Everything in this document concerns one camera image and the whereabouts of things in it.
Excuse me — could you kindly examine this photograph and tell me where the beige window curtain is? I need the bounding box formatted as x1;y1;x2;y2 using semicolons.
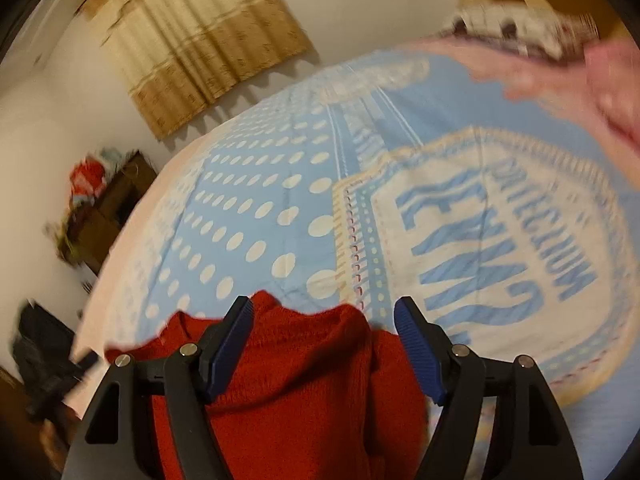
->
79;0;311;140

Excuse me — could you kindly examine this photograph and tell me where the red knitted sweater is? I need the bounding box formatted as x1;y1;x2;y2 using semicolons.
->
106;291;426;479

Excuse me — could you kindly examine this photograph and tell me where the dark wooden dresser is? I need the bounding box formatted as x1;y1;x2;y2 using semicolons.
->
52;151;157;275

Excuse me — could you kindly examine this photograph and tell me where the red gift bag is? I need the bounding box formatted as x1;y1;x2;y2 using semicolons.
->
68;155;106;208

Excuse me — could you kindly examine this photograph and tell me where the blue polka-dot bed blanket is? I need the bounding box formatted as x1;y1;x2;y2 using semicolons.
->
64;49;640;480

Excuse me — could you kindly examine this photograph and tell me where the pink satin pillow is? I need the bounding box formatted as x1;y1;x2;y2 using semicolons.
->
585;38;640;145

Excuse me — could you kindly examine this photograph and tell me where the patterned white dark pillow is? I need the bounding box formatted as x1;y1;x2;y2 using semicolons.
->
440;3;600;64

